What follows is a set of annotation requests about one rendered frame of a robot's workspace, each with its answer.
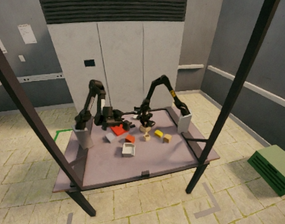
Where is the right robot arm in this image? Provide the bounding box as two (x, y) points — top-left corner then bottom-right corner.
(133, 75), (190, 119)

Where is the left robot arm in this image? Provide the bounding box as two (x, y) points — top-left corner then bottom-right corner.
(75, 80), (123, 131)

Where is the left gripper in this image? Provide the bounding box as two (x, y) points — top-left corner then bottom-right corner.
(111, 116), (132, 131)

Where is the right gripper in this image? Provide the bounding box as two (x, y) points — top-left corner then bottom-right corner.
(136, 114), (156, 127)

